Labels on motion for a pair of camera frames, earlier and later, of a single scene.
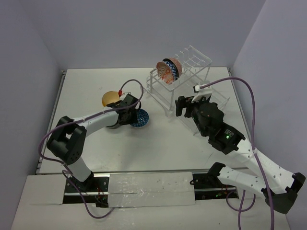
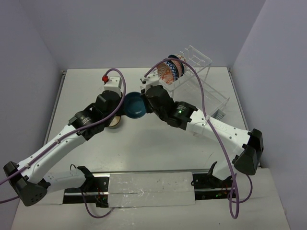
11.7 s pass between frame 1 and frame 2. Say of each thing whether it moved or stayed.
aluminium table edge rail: stayed
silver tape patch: stayed
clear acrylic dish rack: stayed
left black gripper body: moved
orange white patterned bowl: stayed
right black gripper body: moved
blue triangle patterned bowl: moved
